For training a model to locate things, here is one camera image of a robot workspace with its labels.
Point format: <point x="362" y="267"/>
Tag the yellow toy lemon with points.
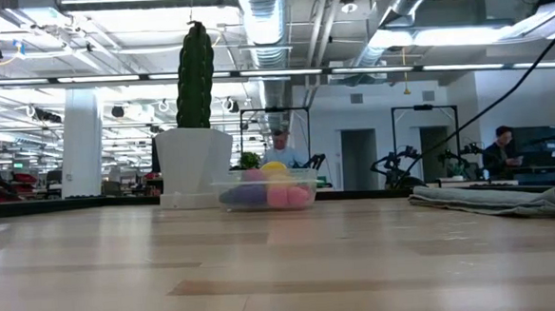
<point x="273" y="166"/>

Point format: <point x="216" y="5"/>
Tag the large pink toy fruit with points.
<point x="278" y="197"/>

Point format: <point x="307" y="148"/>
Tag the purple toy grape bunch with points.
<point x="246" y="196"/>

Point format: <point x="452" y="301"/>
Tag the black background robot arm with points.
<point x="315" y="160"/>
<point x="392" y="161"/>
<point x="467" y="152"/>

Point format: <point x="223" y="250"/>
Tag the clear plastic tupperware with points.
<point x="221" y="180"/>

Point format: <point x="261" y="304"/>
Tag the person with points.
<point x="496" y="156"/>
<point x="282" y="155"/>

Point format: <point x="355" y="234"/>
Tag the small green leafy plant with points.
<point x="250" y="160"/>

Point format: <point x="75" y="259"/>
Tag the white plant pot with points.
<point x="192" y="160"/>

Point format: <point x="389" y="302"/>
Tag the tall green cactus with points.
<point x="194" y="74"/>

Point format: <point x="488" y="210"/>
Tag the long ceiling light strip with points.
<point x="373" y="69"/>

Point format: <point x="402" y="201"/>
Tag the yellow hanging pendant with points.
<point x="406" y="89"/>

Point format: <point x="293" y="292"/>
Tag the dark background desk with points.
<point x="94" y="203"/>

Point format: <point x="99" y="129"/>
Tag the white building column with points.
<point x="82" y="146"/>

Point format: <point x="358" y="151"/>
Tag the grey folded cloth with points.
<point x="499" y="201"/>

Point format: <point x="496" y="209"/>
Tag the red office chair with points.
<point x="24" y="180"/>

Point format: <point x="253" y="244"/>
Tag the dark computer monitor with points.
<point x="538" y="144"/>

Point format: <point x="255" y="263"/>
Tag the silver corrugated ventilation duct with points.
<point x="266" y="27"/>

